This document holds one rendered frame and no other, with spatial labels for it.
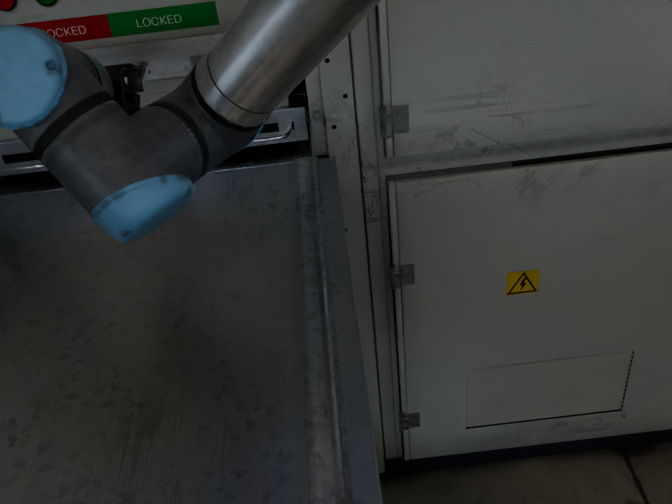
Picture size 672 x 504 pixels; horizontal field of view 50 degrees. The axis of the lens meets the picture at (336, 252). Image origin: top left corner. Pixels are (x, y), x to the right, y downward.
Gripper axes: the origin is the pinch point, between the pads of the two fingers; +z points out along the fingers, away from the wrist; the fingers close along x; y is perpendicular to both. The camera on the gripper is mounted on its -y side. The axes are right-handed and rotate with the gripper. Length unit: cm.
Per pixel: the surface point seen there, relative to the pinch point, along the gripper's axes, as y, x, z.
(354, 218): 32.2, -20.6, 23.8
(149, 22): 5.1, 12.8, 9.3
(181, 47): 9.6, 8.4, 7.4
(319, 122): 28.2, -4.2, 14.8
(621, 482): 85, -88, 52
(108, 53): -1.0, 8.7, 7.2
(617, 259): 79, -34, 29
